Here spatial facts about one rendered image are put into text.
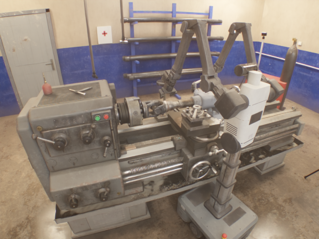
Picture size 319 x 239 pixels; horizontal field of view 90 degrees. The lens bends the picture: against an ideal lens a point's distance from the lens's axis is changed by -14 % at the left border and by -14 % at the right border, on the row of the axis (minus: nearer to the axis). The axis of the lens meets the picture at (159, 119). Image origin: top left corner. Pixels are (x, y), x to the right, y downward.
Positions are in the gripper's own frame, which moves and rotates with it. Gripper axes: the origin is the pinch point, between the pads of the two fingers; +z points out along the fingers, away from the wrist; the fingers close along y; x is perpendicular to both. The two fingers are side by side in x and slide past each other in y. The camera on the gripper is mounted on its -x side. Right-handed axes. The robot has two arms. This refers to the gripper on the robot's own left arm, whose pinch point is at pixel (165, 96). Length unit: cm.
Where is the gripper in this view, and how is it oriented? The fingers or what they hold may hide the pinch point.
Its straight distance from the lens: 154.2
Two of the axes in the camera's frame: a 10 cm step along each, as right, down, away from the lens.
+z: -2.6, 5.5, 8.0
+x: 4.5, 8.0, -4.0
